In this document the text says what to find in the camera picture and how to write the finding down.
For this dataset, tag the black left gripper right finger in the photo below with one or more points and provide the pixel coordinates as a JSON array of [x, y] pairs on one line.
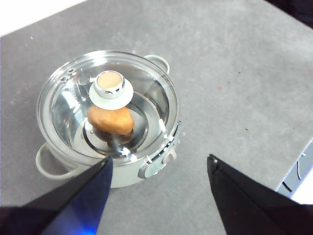
[[256, 213]]

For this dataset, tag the brown potato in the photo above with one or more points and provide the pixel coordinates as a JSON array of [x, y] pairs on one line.
[[112, 122]]

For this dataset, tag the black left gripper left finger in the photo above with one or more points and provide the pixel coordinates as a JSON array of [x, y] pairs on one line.
[[61, 210]]

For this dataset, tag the glass lid with green knob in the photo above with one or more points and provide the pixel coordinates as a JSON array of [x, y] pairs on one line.
[[111, 91]]

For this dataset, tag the pale green electric pot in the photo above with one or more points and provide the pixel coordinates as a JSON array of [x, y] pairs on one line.
[[124, 176]]

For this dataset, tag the pale grey base panel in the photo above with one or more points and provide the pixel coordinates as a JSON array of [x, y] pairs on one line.
[[305, 171]]

